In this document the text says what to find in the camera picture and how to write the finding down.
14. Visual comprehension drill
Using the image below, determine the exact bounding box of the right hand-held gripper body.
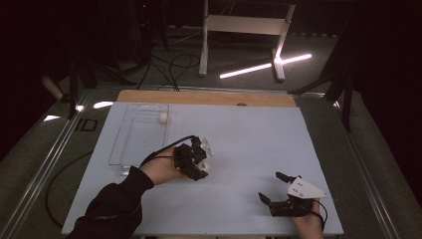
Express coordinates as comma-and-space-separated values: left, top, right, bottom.
269, 176, 330, 219

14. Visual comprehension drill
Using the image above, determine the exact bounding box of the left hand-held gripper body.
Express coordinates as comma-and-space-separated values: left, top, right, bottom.
173, 135, 214, 177

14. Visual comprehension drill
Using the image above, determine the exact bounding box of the clear plastic tray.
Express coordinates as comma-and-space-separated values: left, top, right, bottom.
108, 103, 170, 176

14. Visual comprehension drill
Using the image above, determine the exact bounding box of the person's left hand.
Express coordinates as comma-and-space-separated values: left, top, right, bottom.
138, 146, 190, 186

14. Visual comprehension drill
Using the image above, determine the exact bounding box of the person's right hand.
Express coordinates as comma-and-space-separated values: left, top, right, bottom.
291, 198, 325, 239

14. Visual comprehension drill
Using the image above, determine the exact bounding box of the light blue table mat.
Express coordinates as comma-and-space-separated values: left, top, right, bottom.
61, 102, 345, 237

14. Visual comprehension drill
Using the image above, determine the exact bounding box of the wooden table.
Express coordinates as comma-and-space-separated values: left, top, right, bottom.
116, 89, 297, 108

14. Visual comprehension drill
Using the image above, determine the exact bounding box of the black angled stand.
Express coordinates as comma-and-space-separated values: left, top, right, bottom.
288, 16, 358, 132

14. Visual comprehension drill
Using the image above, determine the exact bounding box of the black tripod stand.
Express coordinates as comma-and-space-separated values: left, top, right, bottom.
59, 49, 137, 120

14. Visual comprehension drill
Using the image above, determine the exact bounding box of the pale grey tube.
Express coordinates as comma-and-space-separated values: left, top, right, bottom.
41, 75, 64, 102

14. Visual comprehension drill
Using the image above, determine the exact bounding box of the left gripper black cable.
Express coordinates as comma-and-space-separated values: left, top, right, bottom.
139, 134, 197, 169

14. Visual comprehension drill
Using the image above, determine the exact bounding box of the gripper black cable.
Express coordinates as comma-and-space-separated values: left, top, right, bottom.
139, 134, 197, 169
313, 198, 329, 231

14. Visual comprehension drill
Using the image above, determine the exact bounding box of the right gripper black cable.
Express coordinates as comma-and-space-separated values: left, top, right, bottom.
313, 198, 329, 231

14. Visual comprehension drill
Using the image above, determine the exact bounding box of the metal floor rail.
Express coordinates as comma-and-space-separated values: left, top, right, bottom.
0, 89, 95, 239
333, 99, 403, 239

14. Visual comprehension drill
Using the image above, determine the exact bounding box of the black looped cable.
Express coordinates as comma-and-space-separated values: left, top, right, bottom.
157, 52, 201, 93

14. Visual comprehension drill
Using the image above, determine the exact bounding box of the thin black floor cable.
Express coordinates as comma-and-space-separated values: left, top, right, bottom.
45, 150, 95, 230

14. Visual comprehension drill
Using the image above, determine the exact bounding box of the white desk frame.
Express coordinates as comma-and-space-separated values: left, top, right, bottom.
198, 0, 297, 83

